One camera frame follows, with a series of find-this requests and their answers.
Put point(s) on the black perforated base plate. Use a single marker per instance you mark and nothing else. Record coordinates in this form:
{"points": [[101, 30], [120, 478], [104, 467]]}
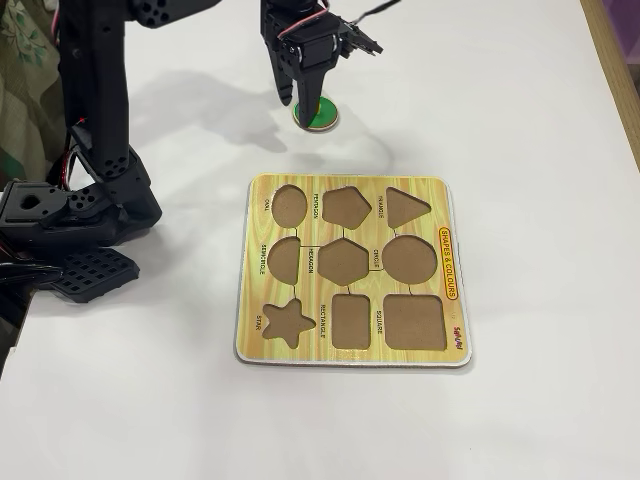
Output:
{"points": [[100, 275]]}

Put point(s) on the green circle piece yellow pin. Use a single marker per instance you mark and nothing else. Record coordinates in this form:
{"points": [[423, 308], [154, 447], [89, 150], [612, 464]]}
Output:
{"points": [[327, 114]]}

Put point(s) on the black square wrist camera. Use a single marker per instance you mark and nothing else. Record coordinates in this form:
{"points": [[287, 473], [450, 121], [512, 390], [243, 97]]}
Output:
{"points": [[365, 40]]}

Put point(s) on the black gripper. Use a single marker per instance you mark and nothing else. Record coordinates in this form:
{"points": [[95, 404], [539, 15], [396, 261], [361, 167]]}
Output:
{"points": [[316, 49]]}

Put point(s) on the wooden shape puzzle board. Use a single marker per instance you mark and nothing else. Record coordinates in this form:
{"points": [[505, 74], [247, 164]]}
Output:
{"points": [[350, 345]]}

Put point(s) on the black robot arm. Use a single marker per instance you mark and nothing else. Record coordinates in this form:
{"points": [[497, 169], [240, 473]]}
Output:
{"points": [[100, 100]]}

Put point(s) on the black table clamp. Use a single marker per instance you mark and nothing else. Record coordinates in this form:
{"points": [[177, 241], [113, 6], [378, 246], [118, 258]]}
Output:
{"points": [[25, 275]]}

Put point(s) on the floral patterned cloth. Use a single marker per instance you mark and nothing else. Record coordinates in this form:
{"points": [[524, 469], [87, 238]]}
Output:
{"points": [[25, 75]]}

